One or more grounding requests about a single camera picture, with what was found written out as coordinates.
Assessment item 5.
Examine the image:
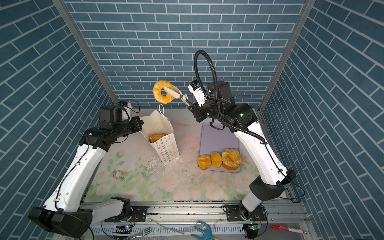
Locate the small croissant bread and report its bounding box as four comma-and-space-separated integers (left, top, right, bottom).
149, 135, 164, 143

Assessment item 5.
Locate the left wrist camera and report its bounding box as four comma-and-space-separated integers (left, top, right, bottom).
98, 101, 132, 130

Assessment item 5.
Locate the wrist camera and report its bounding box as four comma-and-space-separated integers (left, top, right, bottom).
98, 101, 132, 130
188, 79, 235, 107

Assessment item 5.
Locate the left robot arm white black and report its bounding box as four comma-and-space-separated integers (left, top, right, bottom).
28, 117, 144, 239

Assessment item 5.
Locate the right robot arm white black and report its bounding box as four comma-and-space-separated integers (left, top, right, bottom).
199, 104, 296, 221

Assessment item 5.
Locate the red white marker pen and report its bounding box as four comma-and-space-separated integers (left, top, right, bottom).
271, 225, 307, 234

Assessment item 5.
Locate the ring donut bread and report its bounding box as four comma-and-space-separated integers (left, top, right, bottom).
153, 81, 174, 104

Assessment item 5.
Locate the teal plastic clamp tool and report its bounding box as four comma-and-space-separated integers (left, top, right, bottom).
191, 221, 220, 240

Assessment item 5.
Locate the round ridged bun bread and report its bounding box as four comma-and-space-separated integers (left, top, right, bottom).
197, 155, 212, 170

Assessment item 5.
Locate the white paper gift bag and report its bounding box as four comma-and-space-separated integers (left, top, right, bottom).
140, 104, 180, 165

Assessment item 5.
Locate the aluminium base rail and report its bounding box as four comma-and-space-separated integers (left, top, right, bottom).
80, 201, 310, 226

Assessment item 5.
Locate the small smooth oval bread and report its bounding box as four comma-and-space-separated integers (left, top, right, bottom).
211, 152, 222, 168

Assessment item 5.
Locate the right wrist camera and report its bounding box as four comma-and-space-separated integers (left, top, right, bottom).
188, 79, 235, 107

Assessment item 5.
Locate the black corrugated cable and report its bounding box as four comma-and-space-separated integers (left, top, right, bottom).
193, 49, 268, 145

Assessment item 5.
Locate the lavender plastic tray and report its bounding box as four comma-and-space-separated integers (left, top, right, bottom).
199, 122, 240, 156

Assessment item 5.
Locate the metal fork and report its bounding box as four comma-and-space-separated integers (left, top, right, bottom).
124, 227, 153, 240

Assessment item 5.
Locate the large twisted ring bread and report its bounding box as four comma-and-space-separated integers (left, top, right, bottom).
222, 149, 243, 171

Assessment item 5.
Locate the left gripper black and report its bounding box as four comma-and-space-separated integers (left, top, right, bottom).
112, 115, 145, 140

